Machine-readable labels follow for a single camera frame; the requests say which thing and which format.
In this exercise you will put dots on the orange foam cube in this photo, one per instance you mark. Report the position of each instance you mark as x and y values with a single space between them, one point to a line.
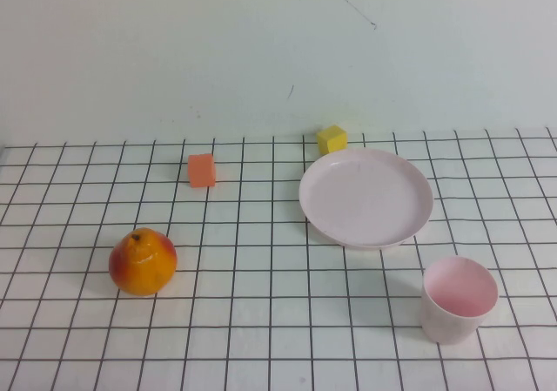
201 171

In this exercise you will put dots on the white black-grid tablecloth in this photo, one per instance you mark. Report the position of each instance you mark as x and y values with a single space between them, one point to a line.
261 321

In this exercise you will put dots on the pale pink plastic cup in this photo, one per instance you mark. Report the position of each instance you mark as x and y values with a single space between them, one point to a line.
448 321

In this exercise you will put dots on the orange red pear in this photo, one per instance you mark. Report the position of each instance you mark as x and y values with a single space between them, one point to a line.
141 269

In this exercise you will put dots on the yellow foam cube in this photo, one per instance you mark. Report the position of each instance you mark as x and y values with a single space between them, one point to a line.
331 140

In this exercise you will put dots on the pale pink round plate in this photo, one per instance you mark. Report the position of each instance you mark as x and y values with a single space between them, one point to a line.
365 199

